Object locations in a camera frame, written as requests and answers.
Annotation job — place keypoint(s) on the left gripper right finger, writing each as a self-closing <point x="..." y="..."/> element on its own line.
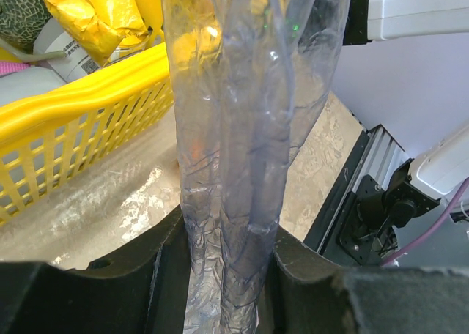
<point x="306" y="293"/>

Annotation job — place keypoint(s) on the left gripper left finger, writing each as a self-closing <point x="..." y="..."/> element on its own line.
<point x="141" y="287"/>

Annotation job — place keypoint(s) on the crushed clear plastic bottle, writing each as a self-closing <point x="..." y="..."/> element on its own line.
<point x="250" y="78"/>

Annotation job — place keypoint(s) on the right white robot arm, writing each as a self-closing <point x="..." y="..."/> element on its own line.
<point x="419" y="184"/>

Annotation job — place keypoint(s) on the yellow plastic basket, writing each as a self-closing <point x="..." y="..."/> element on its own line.
<point x="51" y="130"/>

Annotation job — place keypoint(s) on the purple pack in basket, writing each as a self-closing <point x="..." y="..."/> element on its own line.
<point x="7" y="68"/>

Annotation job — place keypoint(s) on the white paper roll in basket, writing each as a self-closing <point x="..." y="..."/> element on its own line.
<point x="76" y="64"/>

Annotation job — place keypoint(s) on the yellow Lays chips bag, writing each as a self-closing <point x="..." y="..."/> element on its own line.
<point x="101" y="26"/>

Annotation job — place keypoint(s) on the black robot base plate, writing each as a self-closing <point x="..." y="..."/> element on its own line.
<point x="371" y="215"/>

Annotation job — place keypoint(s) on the aluminium frame rail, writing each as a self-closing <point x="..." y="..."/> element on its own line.
<point x="376" y="153"/>

